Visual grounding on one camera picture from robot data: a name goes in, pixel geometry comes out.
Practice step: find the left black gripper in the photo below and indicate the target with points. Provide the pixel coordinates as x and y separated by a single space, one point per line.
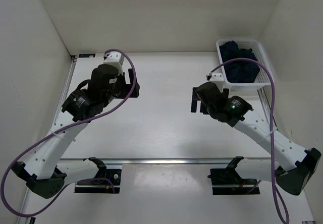
121 78

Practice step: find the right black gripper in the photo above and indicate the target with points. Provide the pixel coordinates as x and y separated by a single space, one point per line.
195 98

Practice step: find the navy blue shorts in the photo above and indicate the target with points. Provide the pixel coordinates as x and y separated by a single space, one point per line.
239 71

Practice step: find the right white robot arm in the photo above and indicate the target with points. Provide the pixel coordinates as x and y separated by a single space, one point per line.
293 165

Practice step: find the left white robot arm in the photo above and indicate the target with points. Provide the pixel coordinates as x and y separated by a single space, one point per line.
42 171

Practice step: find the white perforated plastic basket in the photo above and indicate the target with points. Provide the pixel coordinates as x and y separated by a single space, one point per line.
262 79

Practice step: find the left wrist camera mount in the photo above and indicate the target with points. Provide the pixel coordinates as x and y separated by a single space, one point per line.
114 59

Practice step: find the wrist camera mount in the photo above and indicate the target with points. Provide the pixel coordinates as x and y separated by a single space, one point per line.
217 79
114 59

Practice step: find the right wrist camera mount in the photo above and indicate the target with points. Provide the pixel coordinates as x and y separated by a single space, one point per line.
217 79

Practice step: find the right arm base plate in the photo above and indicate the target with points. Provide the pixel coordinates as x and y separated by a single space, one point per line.
226 181

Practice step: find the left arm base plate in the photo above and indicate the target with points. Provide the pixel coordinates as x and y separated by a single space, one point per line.
106 181

